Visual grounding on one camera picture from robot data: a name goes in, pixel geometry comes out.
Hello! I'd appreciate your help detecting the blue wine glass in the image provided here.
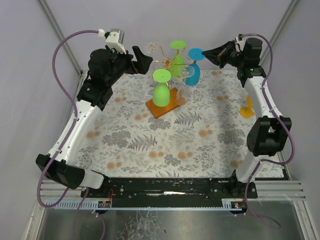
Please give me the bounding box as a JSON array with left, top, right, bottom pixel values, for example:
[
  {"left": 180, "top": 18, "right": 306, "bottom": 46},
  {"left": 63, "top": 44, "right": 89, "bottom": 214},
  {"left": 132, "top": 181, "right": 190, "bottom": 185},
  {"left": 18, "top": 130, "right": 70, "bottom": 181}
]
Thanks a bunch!
[{"left": 184, "top": 48, "right": 205, "bottom": 87}]

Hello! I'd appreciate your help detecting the orange wine glass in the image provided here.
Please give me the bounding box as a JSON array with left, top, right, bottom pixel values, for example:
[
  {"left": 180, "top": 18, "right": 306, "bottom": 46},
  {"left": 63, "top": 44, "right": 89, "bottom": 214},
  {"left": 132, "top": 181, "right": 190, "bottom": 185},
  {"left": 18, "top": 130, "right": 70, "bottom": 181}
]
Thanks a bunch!
[{"left": 239, "top": 95, "right": 255, "bottom": 119}]

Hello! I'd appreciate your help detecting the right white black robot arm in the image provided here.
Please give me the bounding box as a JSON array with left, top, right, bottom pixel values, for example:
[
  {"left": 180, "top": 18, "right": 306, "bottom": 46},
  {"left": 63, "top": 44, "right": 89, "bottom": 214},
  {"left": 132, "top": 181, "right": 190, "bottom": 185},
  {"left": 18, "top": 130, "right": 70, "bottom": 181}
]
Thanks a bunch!
[{"left": 202, "top": 33, "right": 293, "bottom": 198}]

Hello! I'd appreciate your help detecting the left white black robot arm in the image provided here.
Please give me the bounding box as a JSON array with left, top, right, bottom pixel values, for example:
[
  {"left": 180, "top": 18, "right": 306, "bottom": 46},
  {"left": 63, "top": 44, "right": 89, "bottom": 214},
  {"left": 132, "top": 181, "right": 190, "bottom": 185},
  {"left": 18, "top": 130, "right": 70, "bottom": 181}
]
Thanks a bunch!
[{"left": 35, "top": 46, "right": 153, "bottom": 190}]

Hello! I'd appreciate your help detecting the front green wine glass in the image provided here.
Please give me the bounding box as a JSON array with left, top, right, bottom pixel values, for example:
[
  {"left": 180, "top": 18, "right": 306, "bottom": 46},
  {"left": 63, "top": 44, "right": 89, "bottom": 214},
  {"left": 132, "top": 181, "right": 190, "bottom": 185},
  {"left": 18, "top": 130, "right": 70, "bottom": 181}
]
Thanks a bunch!
[{"left": 152, "top": 69, "right": 171, "bottom": 107}]

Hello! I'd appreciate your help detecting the green wine glass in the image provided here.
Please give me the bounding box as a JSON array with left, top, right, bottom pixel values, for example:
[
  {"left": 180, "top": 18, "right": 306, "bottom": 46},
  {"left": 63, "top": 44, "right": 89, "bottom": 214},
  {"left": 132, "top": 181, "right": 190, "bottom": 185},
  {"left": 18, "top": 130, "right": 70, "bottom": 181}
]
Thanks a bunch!
[
  {"left": 152, "top": 69, "right": 171, "bottom": 107},
  {"left": 170, "top": 40, "right": 186, "bottom": 78}
]

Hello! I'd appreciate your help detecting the back green wine glass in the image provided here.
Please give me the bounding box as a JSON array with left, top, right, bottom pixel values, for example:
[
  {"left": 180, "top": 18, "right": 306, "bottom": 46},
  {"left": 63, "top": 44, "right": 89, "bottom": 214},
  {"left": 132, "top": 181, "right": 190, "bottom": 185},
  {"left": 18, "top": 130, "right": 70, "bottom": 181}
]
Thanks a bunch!
[{"left": 170, "top": 40, "right": 186, "bottom": 78}]

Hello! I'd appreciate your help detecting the orange wooden rack base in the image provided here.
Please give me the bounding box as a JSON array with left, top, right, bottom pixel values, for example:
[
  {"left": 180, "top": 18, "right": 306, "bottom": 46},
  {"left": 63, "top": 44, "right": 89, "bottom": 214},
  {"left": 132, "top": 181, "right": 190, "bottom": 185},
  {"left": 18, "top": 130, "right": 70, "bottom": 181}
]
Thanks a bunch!
[{"left": 145, "top": 87, "right": 181, "bottom": 119}]

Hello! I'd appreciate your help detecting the floral table mat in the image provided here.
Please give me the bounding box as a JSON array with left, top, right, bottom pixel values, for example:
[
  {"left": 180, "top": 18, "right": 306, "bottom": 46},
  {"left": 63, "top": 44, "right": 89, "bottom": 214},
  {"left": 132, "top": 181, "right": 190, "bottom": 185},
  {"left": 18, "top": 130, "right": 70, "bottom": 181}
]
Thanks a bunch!
[{"left": 70, "top": 70, "right": 256, "bottom": 178}]

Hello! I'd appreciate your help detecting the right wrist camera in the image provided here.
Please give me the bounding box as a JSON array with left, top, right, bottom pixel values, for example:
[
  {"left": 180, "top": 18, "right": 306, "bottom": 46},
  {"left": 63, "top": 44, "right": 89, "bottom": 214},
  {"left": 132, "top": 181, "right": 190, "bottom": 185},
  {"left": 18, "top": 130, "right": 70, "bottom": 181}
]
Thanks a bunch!
[{"left": 234, "top": 36, "right": 246, "bottom": 52}]

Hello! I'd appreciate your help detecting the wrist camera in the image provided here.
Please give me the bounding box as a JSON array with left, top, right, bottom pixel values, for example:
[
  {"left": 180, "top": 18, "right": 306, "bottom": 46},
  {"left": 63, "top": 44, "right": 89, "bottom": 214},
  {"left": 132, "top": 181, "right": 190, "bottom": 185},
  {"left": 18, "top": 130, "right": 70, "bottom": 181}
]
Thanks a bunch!
[
  {"left": 105, "top": 28, "right": 127, "bottom": 54},
  {"left": 234, "top": 36, "right": 246, "bottom": 52}
]

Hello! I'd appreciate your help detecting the gold wire glass rack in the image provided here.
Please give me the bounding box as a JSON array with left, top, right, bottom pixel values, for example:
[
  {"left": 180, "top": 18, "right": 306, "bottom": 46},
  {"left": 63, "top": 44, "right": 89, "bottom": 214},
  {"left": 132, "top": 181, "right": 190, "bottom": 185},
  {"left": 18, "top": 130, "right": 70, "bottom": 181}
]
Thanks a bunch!
[{"left": 151, "top": 43, "right": 191, "bottom": 73}]

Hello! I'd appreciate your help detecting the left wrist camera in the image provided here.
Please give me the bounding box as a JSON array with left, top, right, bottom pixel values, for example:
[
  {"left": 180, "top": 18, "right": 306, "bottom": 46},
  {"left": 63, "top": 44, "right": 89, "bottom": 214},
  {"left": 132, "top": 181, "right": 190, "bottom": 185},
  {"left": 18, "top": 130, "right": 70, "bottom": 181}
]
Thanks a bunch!
[{"left": 105, "top": 28, "right": 127, "bottom": 54}]

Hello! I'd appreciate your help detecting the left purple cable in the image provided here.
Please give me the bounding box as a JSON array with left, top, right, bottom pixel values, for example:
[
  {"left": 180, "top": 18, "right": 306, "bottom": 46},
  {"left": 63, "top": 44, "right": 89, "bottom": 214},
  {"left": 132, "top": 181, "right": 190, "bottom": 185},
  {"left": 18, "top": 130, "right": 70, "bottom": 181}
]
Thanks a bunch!
[{"left": 36, "top": 29, "right": 107, "bottom": 240}]

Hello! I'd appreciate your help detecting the purple cable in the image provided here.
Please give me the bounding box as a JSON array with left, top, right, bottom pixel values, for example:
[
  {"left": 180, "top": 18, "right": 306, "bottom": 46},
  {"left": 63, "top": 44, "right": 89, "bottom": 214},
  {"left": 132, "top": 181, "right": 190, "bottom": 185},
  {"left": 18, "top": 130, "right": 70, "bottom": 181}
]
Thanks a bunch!
[
  {"left": 36, "top": 29, "right": 107, "bottom": 240},
  {"left": 243, "top": 33, "right": 297, "bottom": 230}
]

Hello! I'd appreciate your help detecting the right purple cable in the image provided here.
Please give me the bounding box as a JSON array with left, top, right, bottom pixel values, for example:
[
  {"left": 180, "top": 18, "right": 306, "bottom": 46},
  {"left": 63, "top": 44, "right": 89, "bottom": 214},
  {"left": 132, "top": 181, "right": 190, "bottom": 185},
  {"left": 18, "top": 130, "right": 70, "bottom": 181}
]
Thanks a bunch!
[{"left": 243, "top": 33, "right": 297, "bottom": 230}]

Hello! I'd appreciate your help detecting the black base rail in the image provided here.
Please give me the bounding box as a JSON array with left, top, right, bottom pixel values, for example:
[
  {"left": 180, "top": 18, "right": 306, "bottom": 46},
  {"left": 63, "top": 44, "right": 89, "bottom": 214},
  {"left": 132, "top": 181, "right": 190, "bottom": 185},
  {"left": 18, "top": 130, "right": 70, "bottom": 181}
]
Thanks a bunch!
[{"left": 87, "top": 177, "right": 258, "bottom": 209}]

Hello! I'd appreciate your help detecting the right grey cable duct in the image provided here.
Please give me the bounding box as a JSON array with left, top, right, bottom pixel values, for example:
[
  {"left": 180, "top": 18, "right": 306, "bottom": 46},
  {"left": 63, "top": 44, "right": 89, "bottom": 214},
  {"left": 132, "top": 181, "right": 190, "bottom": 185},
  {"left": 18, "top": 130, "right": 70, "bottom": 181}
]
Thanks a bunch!
[{"left": 221, "top": 198, "right": 247, "bottom": 211}]

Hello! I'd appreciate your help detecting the grey cable duct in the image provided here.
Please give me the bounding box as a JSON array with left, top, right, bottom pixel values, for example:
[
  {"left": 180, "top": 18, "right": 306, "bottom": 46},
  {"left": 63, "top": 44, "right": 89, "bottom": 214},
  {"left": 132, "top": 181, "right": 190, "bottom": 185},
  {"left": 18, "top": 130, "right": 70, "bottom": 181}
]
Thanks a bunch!
[
  {"left": 53, "top": 198, "right": 112, "bottom": 211},
  {"left": 221, "top": 198, "right": 247, "bottom": 211}
]

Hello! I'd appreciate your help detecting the left grey cable duct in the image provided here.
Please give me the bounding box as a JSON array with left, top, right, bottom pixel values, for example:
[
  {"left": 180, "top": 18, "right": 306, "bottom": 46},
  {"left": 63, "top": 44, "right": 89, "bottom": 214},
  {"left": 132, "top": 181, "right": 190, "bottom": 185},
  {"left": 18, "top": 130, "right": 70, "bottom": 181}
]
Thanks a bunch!
[{"left": 53, "top": 198, "right": 112, "bottom": 211}]

